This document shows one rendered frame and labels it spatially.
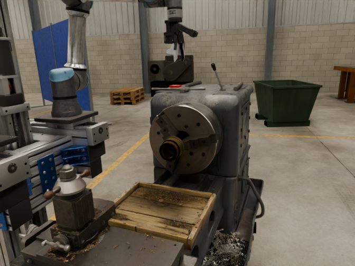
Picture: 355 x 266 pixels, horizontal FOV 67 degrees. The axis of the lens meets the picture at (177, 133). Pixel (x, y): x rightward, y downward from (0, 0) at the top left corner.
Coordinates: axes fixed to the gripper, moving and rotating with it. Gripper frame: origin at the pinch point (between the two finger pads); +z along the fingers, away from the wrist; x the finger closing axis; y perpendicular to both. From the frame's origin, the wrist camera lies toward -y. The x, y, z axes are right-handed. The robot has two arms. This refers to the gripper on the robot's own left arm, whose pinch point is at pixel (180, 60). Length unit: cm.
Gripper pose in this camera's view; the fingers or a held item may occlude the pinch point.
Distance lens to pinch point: 145.2
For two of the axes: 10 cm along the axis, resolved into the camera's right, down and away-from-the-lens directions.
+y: -9.3, -0.7, 3.7
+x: -3.7, 2.6, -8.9
